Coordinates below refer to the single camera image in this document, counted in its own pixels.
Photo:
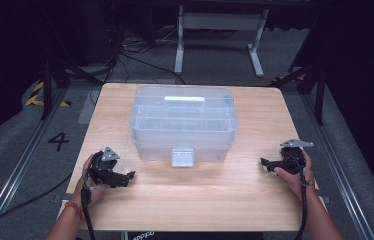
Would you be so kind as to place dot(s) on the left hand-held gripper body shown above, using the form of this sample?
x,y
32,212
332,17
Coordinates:
x,y
103,168

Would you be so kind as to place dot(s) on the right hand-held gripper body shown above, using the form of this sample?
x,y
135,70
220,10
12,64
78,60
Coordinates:
x,y
293,158

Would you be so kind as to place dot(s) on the person's right hand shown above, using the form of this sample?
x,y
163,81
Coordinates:
x,y
296,181

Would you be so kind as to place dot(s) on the person's left hand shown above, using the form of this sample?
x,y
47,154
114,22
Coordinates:
x,y
90,191

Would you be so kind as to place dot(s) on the person's dark printed clothing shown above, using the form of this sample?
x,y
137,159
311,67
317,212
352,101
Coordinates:
x,y
148,236

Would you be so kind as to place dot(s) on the clear plastic storage box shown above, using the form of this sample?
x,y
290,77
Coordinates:
x,y
183,123

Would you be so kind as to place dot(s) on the black tripod stand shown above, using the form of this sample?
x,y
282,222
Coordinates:
x,y
50,83
320,90

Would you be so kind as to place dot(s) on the yellow black floor tape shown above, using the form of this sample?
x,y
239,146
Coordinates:
x,y
36,96

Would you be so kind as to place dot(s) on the metal floor rail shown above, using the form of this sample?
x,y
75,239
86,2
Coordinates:
x,y
18,170
338,166

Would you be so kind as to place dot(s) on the white metal table frame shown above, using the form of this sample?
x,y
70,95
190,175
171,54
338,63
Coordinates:
x,y
220,21

